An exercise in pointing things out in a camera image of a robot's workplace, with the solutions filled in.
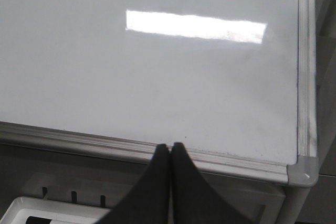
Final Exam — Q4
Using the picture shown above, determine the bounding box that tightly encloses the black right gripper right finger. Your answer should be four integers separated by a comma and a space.
171, 143, 252, 223

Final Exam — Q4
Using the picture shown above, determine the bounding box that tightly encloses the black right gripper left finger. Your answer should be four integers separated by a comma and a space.
98, 144, 170, 223

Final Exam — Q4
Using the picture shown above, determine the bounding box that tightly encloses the black capped whiteboard marker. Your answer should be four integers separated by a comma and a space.
25, 216, 54, 224

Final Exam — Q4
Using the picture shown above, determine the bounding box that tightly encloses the white plastic marker tray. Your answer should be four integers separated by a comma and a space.
0, 186, 112, 224

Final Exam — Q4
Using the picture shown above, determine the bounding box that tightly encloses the white whiteboard with aluminium frame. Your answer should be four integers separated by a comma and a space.
1, 0, 318, 188

